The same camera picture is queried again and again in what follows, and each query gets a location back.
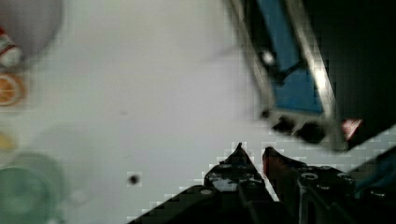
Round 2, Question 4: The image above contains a red black gripper right finger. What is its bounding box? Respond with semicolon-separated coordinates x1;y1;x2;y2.
262;147;356;224

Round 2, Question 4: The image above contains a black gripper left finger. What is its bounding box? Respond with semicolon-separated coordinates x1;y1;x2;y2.
204;143;263;192

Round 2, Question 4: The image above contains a green mug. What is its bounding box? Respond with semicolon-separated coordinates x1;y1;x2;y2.
0;152;66;224

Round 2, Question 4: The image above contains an orange slice toy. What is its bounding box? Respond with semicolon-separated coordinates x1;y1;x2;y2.
0;73;26;106

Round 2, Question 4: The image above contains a grey round plate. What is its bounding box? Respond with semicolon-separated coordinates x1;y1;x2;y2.
0;0;64;63

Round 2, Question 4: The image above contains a red plush ketchup bottle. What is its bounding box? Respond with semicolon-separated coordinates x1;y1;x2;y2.
0;28;22;67

